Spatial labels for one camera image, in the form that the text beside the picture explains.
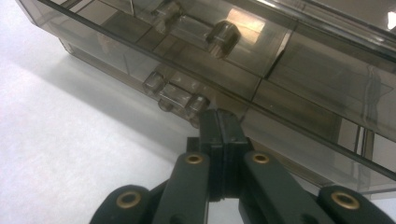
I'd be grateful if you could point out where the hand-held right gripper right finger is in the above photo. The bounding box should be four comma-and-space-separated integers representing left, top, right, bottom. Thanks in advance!
217, 108, 255, 201

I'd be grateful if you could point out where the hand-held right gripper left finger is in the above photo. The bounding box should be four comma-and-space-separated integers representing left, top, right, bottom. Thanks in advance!
186, 108, 225, 201

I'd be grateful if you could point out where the smoky transparent drawer box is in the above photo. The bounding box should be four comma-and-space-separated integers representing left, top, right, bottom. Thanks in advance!
17, 0, 396, 195

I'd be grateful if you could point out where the white table board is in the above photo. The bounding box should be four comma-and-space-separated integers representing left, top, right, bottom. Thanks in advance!
0, 0, 396, 224

